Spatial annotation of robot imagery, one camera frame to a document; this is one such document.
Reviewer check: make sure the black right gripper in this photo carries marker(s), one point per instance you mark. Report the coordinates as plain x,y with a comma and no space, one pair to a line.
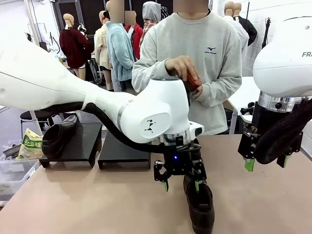
268,122

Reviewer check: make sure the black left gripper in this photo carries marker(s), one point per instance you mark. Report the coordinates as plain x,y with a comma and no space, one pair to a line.
179,163

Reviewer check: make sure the black leather shoe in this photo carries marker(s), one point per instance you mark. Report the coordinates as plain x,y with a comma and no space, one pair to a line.
202,214
56,143

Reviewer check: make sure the red handheld object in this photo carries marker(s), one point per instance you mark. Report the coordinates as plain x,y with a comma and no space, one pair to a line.
193,81

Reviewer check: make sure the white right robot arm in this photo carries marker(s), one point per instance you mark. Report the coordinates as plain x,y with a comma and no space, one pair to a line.
280,68

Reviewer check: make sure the person's right forearm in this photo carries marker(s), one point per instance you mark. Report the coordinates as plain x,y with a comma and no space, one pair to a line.
148,73

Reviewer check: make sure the person's left forearm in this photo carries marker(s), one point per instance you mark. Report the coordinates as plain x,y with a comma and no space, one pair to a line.
221,92

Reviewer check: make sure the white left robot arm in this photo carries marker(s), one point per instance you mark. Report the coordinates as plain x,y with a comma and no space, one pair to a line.
73,80

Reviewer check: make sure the black shoe stand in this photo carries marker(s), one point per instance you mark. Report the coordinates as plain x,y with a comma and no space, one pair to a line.
122,151
85,146

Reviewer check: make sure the person's left hand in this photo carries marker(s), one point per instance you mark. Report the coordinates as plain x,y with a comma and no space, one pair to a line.
199,93

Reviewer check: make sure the person's right hand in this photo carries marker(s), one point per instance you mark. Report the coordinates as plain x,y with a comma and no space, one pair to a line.
179,65

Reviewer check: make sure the person in grey sweatshirt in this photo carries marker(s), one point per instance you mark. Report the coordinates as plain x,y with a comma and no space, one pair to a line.
214,73

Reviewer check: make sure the mannequin in white shirt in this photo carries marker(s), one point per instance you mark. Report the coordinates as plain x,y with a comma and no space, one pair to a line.
243,36

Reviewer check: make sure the black tripod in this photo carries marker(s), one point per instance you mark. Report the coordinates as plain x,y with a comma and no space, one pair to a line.
267,31

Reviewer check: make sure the mannequin in black garment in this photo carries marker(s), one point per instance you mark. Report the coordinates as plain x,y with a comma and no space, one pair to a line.
249,29

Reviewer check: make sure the mannequin in light blue fleece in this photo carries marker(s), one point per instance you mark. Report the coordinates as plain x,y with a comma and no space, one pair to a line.
119,48

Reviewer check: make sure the mannequin in red jacket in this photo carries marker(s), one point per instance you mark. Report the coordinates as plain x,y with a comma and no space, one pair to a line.
136,36

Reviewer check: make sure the mannequin in beige jacket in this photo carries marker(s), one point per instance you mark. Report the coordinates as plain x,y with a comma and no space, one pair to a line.
101,48

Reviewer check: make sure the green yellow snack bag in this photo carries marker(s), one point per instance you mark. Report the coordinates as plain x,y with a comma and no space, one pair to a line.
30,146

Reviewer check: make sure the black chair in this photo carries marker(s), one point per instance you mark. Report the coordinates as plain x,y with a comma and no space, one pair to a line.
31,117

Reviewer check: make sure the mannequin in grey hoodie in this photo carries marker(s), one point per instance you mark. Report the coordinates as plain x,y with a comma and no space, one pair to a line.
151,14

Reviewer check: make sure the mannequin in dark red sweater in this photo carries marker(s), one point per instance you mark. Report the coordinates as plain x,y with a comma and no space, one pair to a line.
73,48

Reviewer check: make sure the clear plastic bin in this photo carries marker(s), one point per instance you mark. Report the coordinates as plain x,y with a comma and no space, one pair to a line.
14,175

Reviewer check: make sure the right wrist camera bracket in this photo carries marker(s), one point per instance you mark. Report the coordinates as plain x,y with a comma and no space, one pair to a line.
247,109

